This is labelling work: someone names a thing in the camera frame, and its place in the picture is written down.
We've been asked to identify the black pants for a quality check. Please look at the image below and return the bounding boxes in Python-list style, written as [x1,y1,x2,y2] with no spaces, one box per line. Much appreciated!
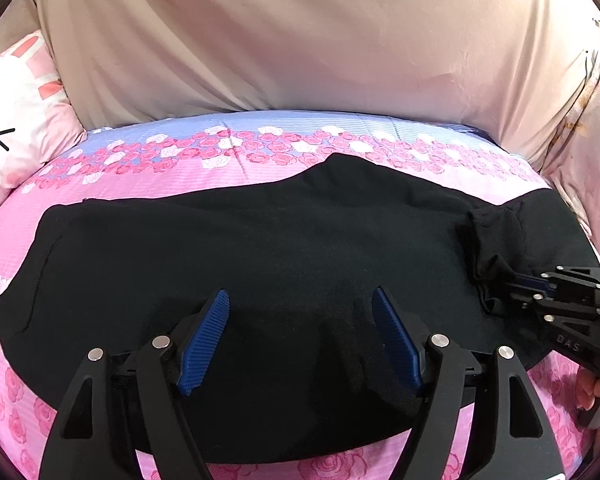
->
[0,155,597,464]

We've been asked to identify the person's right hand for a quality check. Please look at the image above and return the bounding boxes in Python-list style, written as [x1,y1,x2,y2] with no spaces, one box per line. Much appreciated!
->
[576,367,600,411]

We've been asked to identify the pale floral pillow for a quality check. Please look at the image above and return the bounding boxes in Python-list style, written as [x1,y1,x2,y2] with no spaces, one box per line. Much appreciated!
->
[540,50,600,255]

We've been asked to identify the pink floral bed sheet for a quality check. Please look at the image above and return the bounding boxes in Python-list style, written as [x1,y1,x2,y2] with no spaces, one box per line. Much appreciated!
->
[0,109,598,480]

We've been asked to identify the pink white cartoon pillow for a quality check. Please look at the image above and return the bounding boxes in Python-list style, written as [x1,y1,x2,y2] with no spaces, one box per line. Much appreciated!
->
[0,30,86,206]

